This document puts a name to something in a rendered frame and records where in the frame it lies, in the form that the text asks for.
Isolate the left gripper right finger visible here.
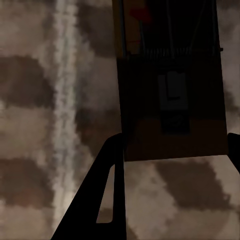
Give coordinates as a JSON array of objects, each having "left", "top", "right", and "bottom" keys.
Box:
[{"left": 227, "top": 133, "right": 240, "bottom": 173}]

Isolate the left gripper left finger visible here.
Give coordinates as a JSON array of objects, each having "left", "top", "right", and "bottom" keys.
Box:
[{"left": 51, "top": 133, "right": 127, "bottom": 240}]

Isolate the mousetrap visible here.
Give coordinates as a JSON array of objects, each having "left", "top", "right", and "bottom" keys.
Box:
[{"left": 112, "top": 0, "right": 229, "bottom": 163}]

